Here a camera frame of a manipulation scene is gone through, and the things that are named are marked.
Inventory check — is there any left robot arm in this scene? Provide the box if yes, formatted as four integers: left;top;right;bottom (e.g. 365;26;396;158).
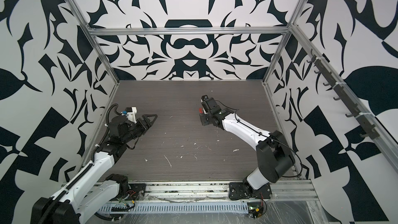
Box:
30;112;157;224

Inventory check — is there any small electronics board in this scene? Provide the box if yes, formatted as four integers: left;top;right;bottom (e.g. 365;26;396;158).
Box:
248;204;267;219

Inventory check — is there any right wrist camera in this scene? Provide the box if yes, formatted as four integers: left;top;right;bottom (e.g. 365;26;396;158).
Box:
201;95;218;113

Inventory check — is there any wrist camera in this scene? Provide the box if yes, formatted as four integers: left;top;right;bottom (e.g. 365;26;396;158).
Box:
201;95;218;113
121;107;137;123

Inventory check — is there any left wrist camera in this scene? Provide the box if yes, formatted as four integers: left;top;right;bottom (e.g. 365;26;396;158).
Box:
121;107;137;123

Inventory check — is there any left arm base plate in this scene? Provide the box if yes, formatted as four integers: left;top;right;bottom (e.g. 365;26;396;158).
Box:
122;183;146;201

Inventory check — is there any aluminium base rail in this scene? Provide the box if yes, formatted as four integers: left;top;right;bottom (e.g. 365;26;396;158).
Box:
62;179;319;203

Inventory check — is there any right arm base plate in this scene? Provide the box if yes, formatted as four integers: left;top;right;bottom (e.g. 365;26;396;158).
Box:
228;183;272;201

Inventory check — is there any white cable duct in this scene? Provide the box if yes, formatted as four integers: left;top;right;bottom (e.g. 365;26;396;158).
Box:
98;202;249;214

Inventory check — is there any black wall hook rack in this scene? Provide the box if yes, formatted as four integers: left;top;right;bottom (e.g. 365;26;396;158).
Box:
308;51;380;140

